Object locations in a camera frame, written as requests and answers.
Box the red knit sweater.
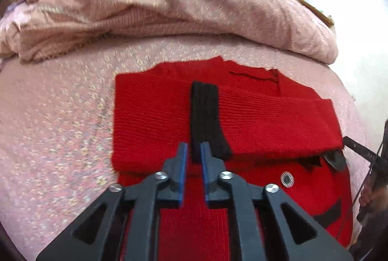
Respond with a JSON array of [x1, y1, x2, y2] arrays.
[[112, 57, 353, 260]]

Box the person's right hand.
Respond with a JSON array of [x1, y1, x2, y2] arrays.
[[359, 177, 388, 211]]

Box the pink floral bed sheet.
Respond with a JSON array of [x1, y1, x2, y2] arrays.
[[1, 35, 368, 260]]

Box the pink rolled duvet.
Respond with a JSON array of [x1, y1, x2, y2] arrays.
[[1, 0, 338, 64]]

